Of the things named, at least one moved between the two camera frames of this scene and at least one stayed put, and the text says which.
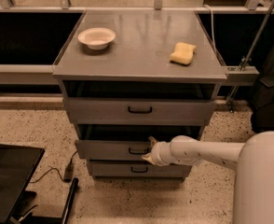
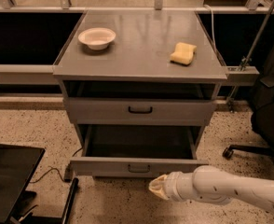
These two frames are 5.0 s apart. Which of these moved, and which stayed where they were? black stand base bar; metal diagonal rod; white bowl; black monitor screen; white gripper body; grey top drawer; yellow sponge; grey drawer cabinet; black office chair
Moved: white gripper body
Stayed: metal diagonal rod; black stand base bar; grey drawer cabinet; black office chair; grey top drawer; white bowl; black monitor screen; yellow sponge
